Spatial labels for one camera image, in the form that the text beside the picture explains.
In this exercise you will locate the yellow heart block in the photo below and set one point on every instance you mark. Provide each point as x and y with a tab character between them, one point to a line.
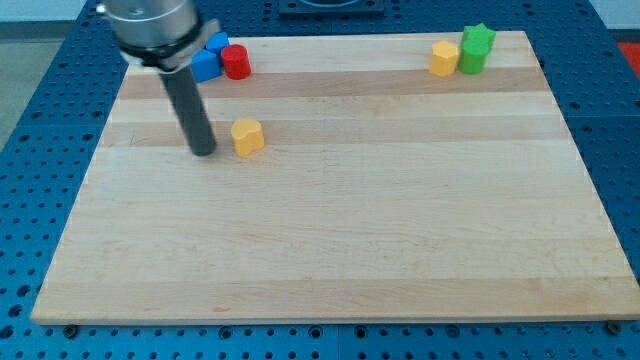
247	136

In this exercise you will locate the blue triangle block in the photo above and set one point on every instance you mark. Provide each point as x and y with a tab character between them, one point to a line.
205	66

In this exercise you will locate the green star block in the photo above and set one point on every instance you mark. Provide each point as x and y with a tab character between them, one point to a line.
479	32

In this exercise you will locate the green cylinder block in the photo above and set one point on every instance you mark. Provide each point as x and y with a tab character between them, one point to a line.
473	56

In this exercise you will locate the wooden board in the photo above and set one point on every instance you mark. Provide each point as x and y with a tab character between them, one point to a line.
383	194

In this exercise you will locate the red cylinder block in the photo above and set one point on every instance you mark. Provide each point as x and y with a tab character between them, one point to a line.
236	62

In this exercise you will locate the blue cube block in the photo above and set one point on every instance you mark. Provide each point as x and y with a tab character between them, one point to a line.
216	43

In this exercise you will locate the yellow hexagon block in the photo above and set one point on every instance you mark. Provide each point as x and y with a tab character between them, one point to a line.
444	58

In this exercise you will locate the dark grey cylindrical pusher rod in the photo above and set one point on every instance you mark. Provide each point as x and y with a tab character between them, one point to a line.
182	90

